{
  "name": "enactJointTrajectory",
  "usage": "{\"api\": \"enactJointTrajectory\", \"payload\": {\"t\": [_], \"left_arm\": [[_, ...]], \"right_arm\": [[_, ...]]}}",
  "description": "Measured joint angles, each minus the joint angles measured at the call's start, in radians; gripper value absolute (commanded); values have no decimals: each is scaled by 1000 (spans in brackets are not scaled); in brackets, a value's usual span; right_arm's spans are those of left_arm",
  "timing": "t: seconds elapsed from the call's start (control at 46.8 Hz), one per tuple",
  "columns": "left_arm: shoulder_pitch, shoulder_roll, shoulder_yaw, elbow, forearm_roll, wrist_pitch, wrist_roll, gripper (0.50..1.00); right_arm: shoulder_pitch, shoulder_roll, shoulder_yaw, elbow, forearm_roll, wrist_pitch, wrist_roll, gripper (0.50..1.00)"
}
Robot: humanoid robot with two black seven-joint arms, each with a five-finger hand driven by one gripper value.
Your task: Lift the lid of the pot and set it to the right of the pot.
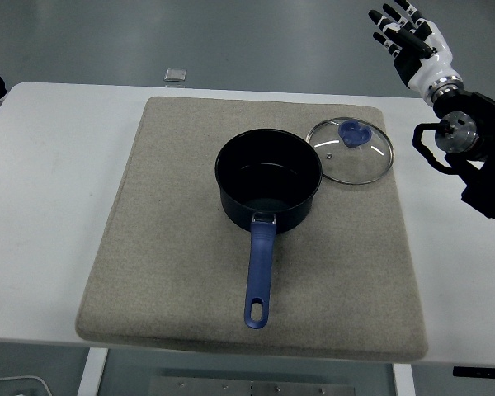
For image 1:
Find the grey metal plate with screws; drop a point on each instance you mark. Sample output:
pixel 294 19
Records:
pixel 251 387

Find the glass lid with blue knob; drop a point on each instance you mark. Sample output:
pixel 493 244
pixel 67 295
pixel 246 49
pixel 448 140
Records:
pixel 354 134

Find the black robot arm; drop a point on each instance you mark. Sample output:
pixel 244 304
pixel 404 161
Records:
pixel 486 132

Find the black table control panel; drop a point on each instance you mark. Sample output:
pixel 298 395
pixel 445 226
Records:
pixel 482 372

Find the white rounded object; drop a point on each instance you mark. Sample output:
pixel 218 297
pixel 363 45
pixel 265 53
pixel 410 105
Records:
pixel 12 387

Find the beige fabric mat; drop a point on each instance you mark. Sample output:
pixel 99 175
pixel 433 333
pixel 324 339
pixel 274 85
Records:
pixel 169 247

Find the small silver square object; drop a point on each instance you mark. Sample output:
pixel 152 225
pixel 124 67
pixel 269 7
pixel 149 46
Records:
pixel 175 74

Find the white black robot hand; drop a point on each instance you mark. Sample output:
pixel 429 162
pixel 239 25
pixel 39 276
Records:
pixel 433 62

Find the white table leg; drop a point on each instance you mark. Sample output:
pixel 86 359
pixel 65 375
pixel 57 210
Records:
pixel 403 381
pixel 91 371

